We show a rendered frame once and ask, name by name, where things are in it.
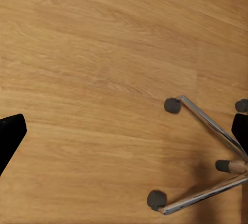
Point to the swivel chair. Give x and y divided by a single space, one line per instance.
157 200

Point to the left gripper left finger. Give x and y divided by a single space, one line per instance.
12 131

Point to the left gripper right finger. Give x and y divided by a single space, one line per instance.
240 130

